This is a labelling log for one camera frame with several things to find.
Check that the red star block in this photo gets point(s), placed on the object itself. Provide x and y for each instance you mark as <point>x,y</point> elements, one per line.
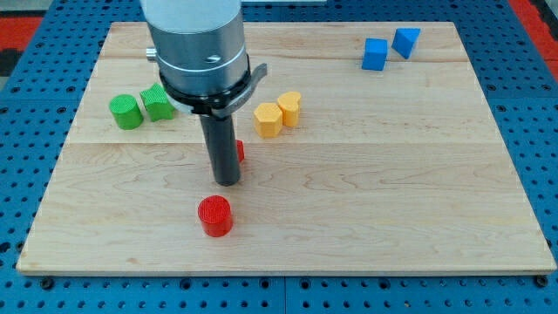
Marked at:
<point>240,150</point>

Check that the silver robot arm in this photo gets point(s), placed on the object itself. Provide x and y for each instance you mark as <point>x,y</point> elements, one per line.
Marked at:
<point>201,52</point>

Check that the green star block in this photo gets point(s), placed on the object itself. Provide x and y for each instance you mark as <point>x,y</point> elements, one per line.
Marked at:
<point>156,103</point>

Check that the yellow hexagon block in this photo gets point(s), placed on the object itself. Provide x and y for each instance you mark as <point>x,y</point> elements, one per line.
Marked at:
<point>268,120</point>

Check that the yellow heart block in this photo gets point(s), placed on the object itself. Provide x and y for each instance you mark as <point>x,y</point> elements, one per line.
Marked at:
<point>290,105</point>

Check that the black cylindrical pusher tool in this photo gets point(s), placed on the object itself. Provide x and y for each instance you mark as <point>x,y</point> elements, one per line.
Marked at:
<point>219,135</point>

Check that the red cylinder block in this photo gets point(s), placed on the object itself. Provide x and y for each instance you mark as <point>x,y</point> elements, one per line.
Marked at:
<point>215,216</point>

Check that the wooden board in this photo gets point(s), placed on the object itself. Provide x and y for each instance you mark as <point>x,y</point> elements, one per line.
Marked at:
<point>401,172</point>

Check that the blue cube block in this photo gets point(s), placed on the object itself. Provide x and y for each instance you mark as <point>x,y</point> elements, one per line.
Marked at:
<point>375,54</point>

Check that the green cylinder block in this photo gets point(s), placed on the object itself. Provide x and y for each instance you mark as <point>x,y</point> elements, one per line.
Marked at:
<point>126,112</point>

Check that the blue triangle block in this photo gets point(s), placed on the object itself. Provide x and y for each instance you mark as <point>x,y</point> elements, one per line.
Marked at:
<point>404,41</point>

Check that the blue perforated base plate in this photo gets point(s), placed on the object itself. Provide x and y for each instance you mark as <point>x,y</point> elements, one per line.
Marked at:
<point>41,97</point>

